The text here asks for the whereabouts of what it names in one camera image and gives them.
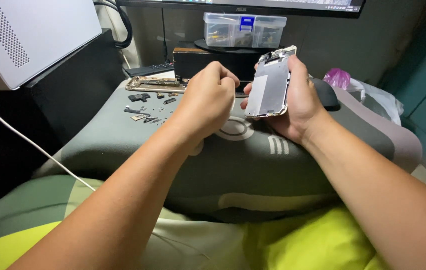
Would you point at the person's left hand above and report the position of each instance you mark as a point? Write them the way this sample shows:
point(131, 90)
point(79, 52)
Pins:
point(201, 105)

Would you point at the person's right hand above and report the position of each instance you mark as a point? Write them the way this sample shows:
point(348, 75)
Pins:
point(303, 108)

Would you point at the phone screen assembly metal back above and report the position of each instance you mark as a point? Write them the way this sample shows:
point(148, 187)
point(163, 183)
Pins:
point(269, 90)

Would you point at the black computer mouse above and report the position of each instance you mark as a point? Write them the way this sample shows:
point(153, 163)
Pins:
point(327, 95)

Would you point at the small black oblong phone part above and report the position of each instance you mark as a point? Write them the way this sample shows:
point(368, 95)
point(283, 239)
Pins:
point(169, 101)

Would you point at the small gold black phone part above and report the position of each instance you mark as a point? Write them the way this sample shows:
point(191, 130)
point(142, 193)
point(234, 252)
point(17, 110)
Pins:
point(160, 95)

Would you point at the dark wooden box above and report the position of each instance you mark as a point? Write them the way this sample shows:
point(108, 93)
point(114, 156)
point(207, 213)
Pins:
point(190, 62)

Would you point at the pink plastic bag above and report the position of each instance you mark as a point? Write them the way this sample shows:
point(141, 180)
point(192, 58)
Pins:
point(336, 78)

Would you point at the group of tiny phone screws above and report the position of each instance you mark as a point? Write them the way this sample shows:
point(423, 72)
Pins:
point(153, 119)

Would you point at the gold phone rear housing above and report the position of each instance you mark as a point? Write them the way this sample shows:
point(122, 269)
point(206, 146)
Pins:
point(153, 85)

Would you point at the black round monitor stand base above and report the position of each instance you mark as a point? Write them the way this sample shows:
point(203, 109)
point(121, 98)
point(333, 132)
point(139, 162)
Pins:
point(200, 45)

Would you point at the black remote control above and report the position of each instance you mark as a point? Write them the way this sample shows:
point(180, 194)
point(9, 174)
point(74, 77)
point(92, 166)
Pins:
point(149, 70)

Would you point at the black phone speaker module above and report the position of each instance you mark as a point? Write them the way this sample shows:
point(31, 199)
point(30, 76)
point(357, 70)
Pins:
point(139, 97)

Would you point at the small gold metal plate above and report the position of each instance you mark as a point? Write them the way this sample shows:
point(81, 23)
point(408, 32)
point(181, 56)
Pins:
point(138, 117)

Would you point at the grey green lap cushion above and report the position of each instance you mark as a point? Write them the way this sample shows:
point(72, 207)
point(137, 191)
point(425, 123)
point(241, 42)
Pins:
point(235, 168)

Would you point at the white plastic bag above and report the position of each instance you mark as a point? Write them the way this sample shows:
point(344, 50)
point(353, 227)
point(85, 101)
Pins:
point(381, 99)

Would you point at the clear plastic parts box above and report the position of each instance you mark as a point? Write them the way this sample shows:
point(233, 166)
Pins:
point(243, 32)

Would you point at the black computer monitor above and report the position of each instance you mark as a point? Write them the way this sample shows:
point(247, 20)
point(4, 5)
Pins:
point(235, 4)

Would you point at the black cabinet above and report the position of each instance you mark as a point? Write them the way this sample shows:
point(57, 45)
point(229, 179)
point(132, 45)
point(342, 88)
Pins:
point(67, 97)

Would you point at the yellow green shirt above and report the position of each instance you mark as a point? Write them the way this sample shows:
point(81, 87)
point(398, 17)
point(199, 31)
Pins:
point(291, 243)

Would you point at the silver perforated computer case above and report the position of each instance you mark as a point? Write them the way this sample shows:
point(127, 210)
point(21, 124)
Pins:
point(29, 37)

